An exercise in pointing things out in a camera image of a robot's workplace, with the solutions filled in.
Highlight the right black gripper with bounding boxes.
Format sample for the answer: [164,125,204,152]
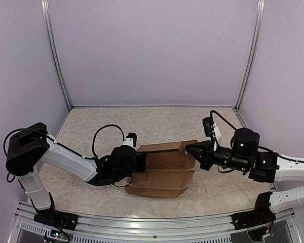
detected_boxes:
[185,138,249,172]

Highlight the brown cardboard box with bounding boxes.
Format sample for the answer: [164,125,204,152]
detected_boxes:
[125,140,198,198]

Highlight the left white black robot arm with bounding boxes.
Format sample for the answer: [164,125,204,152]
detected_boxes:
[3,123,148,225]

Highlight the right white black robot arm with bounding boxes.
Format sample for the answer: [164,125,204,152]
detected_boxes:
[185,128,304,225]

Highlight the small circuit board with led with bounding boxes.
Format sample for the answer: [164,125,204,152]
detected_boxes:
[49,229,62,239]

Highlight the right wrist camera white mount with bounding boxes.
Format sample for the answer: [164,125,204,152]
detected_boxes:
[202,117,221,151]

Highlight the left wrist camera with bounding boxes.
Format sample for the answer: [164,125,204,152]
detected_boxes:
[123,133,137,148]

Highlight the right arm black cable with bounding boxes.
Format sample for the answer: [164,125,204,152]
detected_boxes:
[209,109,240,132]

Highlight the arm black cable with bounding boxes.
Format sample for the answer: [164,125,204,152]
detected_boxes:
[209,109,240,132]
[91,124,126,159]

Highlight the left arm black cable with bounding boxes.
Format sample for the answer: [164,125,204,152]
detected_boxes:
[91,124,126,159]

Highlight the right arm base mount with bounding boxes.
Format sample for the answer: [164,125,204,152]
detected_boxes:
[231,208,276,230]

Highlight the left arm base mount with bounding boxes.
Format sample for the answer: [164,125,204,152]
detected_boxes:
[34,210,79,231]

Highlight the front aluminium frame rail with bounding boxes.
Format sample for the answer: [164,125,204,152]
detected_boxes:
[14,199,302,243]

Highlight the right aluminium corner post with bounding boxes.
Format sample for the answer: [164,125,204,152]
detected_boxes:
[235,0,265,113]

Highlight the aluminium corner post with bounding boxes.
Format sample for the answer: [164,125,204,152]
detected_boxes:
[235,0,265,113]
[41,0,73,111]

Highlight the left aluminium corner post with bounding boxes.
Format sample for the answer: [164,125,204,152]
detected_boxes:
[41,0,73,111]

